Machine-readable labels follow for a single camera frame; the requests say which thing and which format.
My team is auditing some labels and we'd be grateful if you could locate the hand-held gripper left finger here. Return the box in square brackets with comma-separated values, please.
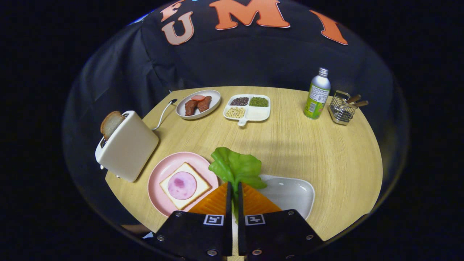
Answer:
[150, 181, 233, 261]

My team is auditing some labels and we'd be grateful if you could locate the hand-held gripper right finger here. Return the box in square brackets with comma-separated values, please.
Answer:
[237, 181, 325, 261]

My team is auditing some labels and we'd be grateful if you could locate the green lettuce leaf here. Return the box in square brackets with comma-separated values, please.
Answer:
[208, 147, 268, 223]

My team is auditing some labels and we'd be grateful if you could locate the toasted bread slice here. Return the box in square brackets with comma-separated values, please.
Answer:
[100, 111, 125, 141]

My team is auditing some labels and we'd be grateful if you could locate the white bread slice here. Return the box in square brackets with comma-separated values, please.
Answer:
[159, 162, 212, 211]

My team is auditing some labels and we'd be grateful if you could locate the white rounded rectangular plate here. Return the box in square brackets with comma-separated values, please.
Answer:
[259, 174, 315, 220]

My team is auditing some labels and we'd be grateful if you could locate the pink ham slice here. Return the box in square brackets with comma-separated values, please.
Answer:
[167, 171, 197, 200]

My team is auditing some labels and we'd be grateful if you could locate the pink plate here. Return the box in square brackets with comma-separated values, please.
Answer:
[148, 152, 220, 218]

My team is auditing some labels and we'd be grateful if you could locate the pile of yellow soybeans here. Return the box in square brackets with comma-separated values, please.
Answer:
[225, 107, 246, 119]

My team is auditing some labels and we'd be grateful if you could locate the white divided dish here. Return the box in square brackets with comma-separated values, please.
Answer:
[223, 94, 271, 127]

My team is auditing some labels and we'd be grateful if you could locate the white toaster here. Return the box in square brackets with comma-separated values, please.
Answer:
[95, 111, 159, 182]

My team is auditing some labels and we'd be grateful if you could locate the round white plate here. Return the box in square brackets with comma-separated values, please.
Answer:
[175, 90, 221, 120]

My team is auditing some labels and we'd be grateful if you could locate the green label drink bottle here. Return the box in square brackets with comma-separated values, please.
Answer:
[304, 67, 331, 120]

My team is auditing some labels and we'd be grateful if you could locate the black backdrop cloth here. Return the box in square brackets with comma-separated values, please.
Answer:
[62, 0, 410, 232]

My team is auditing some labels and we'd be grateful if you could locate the white power cable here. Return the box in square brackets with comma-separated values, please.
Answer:
[152, 99, 178, 131]

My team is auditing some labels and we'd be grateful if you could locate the metal wire basket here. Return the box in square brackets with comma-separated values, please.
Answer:
[329, 90, 357, 126]

